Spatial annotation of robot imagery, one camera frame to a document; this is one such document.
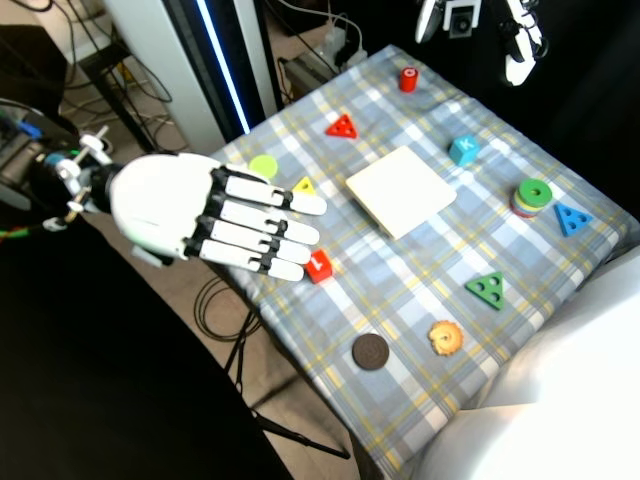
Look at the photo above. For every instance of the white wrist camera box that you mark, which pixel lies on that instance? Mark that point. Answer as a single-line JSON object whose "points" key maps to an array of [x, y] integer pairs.
{"points": [[461, 20]]}

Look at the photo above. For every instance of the white column with blue light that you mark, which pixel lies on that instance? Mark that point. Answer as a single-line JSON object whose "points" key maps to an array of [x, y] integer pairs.
{"points": [[160, 60]]}

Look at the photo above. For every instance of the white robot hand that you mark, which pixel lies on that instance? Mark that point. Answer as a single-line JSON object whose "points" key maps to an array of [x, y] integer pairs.
{"points": [[160, 200], [520, 65]]}

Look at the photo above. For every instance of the white robot body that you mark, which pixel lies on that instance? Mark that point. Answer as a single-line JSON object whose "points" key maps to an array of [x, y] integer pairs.
{"points": [[550, 390]]}

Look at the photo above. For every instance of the white power strip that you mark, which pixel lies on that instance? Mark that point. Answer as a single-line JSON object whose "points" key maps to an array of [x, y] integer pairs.
{"points": [[342, 47]]}

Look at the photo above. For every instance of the lime green round disc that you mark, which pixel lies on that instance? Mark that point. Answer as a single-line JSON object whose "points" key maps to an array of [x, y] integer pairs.
{"points": [[264, 166]]}

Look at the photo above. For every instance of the dark brown toy cookie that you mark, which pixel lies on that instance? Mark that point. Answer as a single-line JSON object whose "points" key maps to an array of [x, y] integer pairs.
{"points": [[370, 352]]}

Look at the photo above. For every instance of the grey metal box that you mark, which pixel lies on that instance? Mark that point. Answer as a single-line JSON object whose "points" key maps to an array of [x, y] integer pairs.
{"points": [[305, 70]]}

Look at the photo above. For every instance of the red letter cube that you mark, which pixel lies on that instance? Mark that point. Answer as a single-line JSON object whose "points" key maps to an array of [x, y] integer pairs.
{"points": [[320, 267]]}

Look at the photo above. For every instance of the red triangle block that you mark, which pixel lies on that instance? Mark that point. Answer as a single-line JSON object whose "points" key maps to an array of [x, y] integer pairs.
{"points": [[342, 129]]}

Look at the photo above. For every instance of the yellow toy biscuit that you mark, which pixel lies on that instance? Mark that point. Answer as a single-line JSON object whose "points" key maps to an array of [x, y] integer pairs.
{"points": [[446, 339]]}

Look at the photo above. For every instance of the black tripod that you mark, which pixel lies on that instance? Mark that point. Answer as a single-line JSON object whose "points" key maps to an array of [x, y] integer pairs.
{"points": [[280, 430]]}

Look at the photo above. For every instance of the red cylinder block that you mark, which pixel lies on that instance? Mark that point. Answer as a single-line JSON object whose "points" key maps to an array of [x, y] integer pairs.
{"points": [[408, 81]]}

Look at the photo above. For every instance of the green triangle block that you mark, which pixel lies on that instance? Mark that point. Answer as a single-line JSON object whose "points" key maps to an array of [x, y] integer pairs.
{"points": [[486, 291]]}

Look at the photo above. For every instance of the cyan letter cube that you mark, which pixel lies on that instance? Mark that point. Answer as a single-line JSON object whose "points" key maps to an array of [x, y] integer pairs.
{"points": [[464, 150]]}

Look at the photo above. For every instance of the yellow triangle block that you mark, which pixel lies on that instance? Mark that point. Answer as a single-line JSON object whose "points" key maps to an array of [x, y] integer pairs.
{"points": [[304, 188]]}

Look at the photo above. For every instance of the plaid table cloth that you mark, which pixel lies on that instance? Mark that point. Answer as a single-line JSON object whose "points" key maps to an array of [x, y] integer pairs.
{"points": [[400, 280]]}

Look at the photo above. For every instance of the blue triangle block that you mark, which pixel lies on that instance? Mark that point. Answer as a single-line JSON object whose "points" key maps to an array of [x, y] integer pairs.
{"points": [[570, 220]]}

